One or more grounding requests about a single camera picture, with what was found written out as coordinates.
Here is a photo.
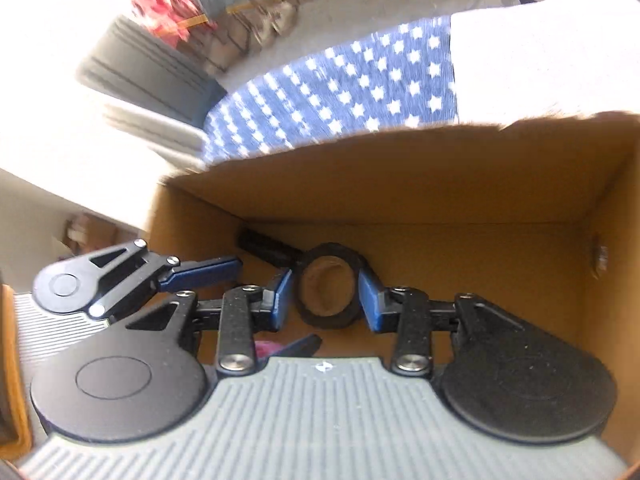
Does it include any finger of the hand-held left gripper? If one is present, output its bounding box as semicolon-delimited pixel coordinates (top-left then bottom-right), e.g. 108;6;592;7
82;240;244;322

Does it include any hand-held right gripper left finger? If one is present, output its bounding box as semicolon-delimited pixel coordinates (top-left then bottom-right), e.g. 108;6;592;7
125;267;296;377

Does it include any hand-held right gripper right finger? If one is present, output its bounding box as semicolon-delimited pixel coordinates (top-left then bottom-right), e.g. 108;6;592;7
357;270;526;378

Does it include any black flashlight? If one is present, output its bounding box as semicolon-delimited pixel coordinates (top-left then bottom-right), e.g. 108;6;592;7
236;227;303;267

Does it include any black electrical tape roll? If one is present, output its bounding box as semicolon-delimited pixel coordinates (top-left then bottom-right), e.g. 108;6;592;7
291;242;363;330

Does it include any brown cardboard box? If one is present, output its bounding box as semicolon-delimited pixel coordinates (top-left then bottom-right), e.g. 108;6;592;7
147;112;640;471

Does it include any cardboard boxes pile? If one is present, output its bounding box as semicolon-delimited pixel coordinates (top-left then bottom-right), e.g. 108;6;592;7
62;212;121;256

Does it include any grey cabinet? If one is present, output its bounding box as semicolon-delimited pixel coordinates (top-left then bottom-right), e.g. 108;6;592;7
77;15;228;126

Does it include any star print blanket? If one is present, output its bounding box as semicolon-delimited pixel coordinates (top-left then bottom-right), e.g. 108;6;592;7
202;0;640;166

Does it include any white shoe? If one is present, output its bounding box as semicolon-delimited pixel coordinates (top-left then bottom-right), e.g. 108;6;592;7
272;0;301;31
252;15;281;46

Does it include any yellow stick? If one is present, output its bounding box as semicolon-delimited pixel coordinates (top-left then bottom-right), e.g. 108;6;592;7
175;0;256;33

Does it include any red hanging cloth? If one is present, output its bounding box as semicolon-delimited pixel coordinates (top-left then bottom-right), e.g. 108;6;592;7
122;0;206;48

